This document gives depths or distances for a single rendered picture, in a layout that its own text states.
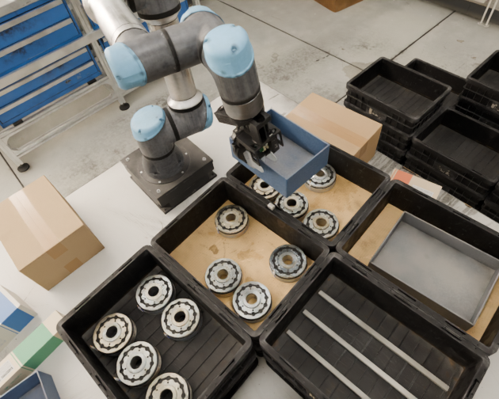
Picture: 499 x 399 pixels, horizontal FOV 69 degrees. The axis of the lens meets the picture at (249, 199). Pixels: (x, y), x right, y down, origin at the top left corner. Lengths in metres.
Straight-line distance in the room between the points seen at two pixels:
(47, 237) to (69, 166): 1.54
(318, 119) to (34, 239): 1.02
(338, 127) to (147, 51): 0.83
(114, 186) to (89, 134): 1.46
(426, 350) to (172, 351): 0.62
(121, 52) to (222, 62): 0.17
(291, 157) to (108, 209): 0.78
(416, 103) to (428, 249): 1.08
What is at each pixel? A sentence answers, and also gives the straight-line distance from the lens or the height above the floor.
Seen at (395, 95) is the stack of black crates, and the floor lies 0.49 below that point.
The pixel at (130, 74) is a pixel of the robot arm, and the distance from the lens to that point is 0.67.
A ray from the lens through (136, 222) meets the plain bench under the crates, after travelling 1.39.
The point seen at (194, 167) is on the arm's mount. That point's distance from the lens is 1.34.
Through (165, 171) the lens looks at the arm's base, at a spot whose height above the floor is 0.84.
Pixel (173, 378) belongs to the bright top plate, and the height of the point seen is 0.86.
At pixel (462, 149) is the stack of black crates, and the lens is 2.07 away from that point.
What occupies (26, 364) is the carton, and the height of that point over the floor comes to 0.75.
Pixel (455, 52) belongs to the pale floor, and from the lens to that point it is 3.40.
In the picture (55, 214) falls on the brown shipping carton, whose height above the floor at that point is 0.86.
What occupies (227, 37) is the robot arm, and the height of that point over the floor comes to 1.48.
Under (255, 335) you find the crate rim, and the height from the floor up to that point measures 0.93.
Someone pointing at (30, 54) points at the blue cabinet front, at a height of 0.65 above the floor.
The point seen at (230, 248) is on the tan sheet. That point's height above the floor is 0.83.
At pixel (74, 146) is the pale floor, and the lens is 2.92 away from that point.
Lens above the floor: 1.79
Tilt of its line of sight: 55 degrees down
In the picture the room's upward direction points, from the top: 10 degrees counter-clockwise
